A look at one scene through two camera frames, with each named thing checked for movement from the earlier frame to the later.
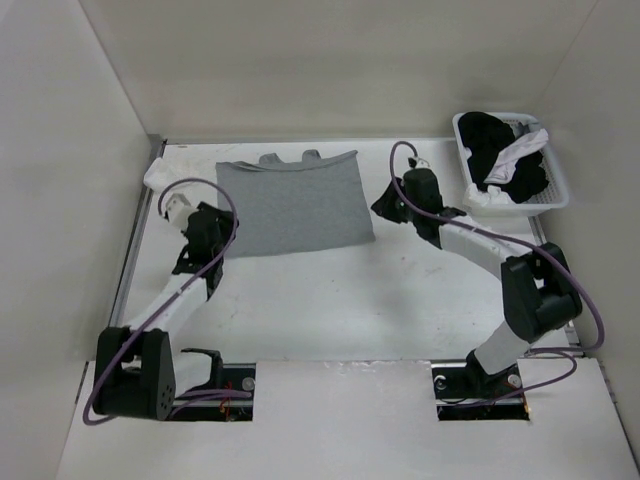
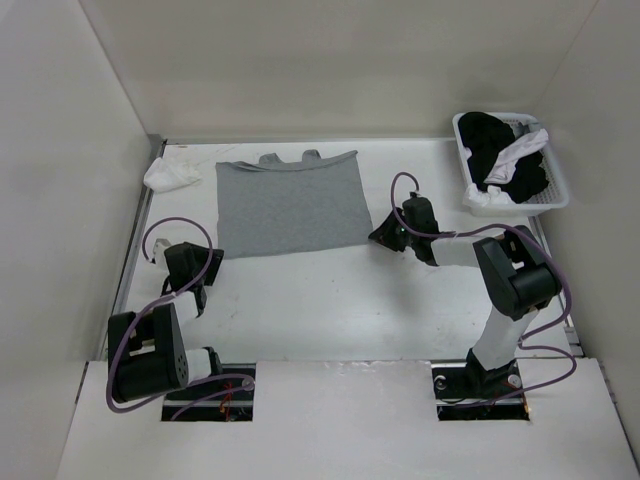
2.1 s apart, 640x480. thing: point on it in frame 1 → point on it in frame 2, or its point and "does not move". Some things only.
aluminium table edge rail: [120, 306] does not move
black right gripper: [384, 205] → [384, 233]
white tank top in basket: [507, 158] does not move
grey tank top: [309, 203] does not move
